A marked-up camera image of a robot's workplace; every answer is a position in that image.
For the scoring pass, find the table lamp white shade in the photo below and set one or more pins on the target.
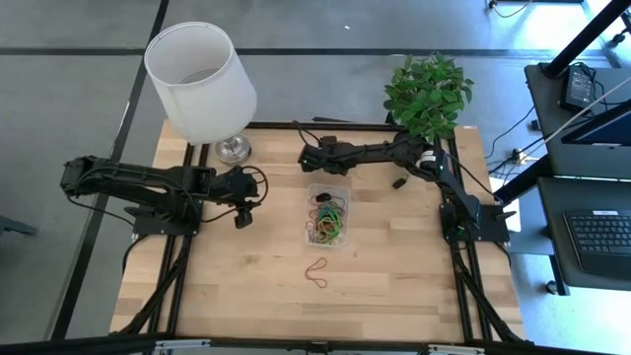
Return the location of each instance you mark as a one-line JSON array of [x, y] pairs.
[[197, 98]]

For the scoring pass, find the green potted plant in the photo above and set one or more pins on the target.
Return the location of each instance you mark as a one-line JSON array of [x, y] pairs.
[[429, 93]]

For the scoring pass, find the black power adapter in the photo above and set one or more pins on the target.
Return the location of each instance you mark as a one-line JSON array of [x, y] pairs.
[[577, 89]]

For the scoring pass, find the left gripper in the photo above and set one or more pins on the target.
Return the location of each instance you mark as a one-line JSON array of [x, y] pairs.
[[231, 185]]

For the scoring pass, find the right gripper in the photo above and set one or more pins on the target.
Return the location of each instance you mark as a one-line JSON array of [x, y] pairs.
[[330, 160]]

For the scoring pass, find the clear plastic bin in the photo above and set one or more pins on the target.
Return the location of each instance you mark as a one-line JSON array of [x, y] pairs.
[[342, 190]]

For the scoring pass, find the white power strip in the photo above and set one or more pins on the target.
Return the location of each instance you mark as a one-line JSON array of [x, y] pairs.
[[520, 157]]

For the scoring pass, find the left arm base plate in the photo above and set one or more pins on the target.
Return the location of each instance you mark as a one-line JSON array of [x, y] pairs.
[[162, 224]]

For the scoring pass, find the red rubber band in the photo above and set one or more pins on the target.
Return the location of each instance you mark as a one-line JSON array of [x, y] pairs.
[[325, 260]]

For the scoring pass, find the black diagonal frame brace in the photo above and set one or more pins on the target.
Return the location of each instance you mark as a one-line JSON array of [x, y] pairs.
[[148, 305], [503, 325]]

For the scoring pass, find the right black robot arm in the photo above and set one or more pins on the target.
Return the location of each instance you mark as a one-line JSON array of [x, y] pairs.
[[379, 153]]

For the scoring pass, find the black post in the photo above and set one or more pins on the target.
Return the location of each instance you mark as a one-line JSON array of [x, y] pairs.
[[586, 37]]

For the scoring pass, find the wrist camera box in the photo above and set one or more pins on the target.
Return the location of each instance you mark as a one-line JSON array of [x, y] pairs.
[[243, 217], [329, 140]]

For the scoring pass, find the black aluminium frame rail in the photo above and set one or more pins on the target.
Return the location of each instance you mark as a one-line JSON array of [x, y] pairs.
[[365, 125], [461, 296], [480, 305], [189, 153], [296, 343], [203, 153]]

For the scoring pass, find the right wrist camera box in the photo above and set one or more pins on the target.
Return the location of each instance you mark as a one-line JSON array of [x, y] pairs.
[[329, 140]]

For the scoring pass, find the dark laptop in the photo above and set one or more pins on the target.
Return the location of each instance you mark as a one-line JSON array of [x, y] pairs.
[[606, 130]]

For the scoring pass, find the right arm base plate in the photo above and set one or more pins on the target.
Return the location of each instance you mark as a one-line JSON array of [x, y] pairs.
[[493, 224]]

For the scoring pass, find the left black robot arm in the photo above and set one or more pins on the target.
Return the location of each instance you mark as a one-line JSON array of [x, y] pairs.
[[133, 177]]

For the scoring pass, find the black caster wheel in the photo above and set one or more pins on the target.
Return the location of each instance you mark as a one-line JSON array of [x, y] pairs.
[[552, 288]]

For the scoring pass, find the coloured rubber bands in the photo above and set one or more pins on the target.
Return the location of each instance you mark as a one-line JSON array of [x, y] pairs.
[[320, 232]]

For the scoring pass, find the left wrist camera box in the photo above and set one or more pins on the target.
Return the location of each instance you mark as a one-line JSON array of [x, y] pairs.
[[243, 217]]

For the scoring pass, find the black keyboard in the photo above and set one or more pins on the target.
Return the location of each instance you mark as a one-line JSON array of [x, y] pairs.
[[601, 241]]

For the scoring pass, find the colourful rubber bands bundle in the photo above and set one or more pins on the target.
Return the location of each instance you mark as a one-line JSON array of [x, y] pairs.
[[308, 229]]

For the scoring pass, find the silver frame bracket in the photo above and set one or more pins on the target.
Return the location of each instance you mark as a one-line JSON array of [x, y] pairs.
[[182, 344], [456, 350]]

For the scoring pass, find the black desk leg beam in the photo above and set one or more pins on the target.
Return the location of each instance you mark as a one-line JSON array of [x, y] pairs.
[[522, 180]]

